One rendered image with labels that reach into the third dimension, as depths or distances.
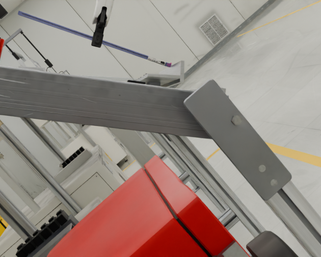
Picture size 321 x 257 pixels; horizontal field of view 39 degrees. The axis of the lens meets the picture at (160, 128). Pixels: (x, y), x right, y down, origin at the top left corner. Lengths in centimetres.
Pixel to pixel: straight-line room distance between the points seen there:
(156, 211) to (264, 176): 41
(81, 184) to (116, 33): 683
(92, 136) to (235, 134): 507
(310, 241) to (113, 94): 32
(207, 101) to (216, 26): 851
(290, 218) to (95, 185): 153
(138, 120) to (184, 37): 832
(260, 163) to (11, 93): 33
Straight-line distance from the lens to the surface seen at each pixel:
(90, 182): 209
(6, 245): 219
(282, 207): 63
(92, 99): 60
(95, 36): 149
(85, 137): 559
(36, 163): 205
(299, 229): 64
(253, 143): 59
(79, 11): 884
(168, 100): 61
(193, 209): 18
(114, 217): 24
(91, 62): 872
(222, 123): 58
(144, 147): 151
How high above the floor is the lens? 83
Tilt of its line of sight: 8 degrees down
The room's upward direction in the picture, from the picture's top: 41 degrees counter-clockwise
